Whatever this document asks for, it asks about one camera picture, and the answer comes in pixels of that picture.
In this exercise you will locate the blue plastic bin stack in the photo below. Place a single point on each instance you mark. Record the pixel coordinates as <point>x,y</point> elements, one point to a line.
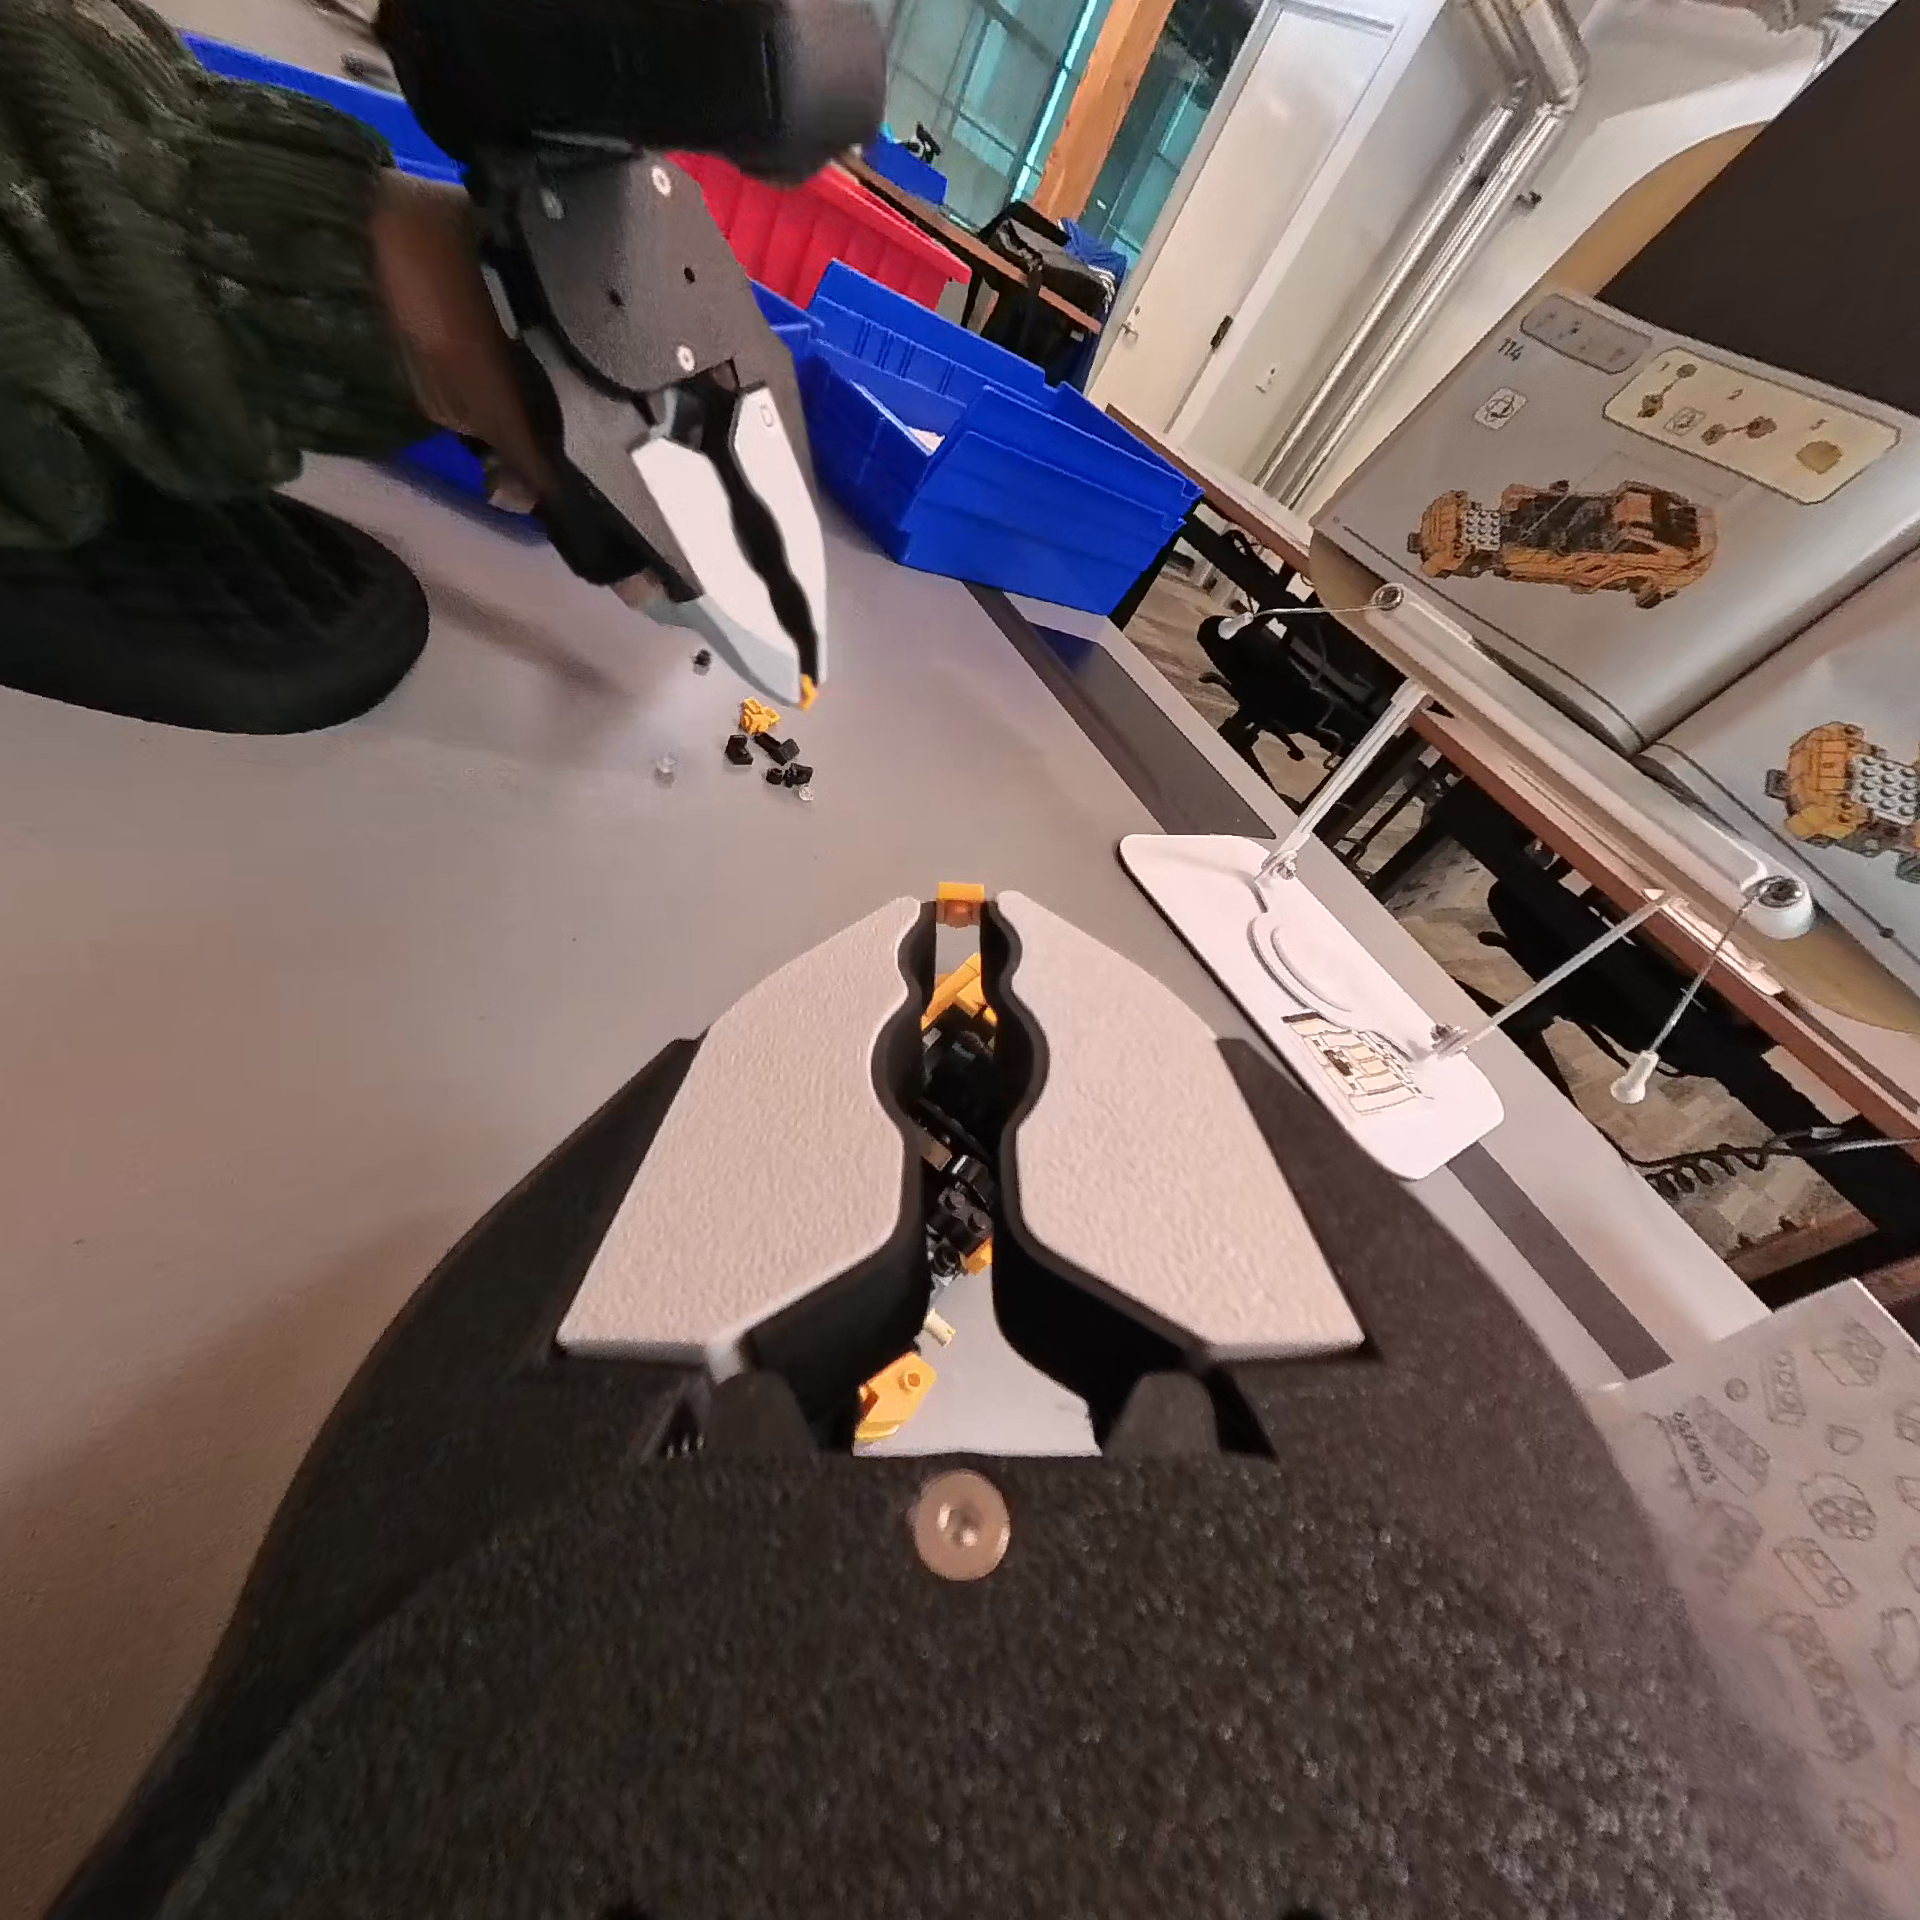
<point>1020,450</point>

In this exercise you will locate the white printed paper bag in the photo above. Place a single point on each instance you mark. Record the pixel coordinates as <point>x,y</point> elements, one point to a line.
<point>1785,1501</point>

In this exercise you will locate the black backdrop board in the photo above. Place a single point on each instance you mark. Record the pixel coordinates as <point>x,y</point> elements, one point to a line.
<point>1799,194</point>

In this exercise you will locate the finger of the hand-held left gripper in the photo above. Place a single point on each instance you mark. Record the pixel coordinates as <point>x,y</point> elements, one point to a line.
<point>705,557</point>
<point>787,511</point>

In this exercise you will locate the wooden desk with black legs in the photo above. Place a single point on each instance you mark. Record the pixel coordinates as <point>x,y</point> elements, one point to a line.
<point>960,248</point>

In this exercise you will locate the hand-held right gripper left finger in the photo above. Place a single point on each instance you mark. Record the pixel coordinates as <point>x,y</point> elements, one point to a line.
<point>735,1184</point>

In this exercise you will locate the yellow lego car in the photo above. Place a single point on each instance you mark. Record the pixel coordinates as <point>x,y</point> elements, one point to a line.
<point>960,1050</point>

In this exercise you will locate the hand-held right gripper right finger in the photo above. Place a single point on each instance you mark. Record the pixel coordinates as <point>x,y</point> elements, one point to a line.
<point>1184,1184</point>

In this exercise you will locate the person's left hand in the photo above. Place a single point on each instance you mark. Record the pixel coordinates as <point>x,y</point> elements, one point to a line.
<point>451,329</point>

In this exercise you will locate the wooden column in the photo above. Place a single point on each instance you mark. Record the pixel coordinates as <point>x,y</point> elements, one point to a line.
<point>1103,106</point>

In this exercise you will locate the black bag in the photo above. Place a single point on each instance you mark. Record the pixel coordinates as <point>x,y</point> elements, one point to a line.
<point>1050,285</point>

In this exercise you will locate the lego instruction booklet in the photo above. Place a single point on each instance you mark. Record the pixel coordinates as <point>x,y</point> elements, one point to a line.
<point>1620,494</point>

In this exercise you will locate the black office chair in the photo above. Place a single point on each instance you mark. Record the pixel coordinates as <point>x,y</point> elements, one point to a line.
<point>1289,674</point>

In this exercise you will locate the lego sticker sheet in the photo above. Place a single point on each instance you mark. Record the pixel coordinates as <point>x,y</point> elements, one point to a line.
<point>1359,1065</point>

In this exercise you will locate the red plastic bin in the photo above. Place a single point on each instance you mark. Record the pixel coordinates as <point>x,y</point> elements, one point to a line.
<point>840,225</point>

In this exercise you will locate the orange square lego plate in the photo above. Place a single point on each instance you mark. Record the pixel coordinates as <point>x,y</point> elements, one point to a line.
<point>960,897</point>

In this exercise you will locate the person's left forearm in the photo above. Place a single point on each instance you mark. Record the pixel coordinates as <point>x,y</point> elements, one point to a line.
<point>181,254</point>

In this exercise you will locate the white book stand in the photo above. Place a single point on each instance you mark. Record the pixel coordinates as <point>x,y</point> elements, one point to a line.
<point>1320,975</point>

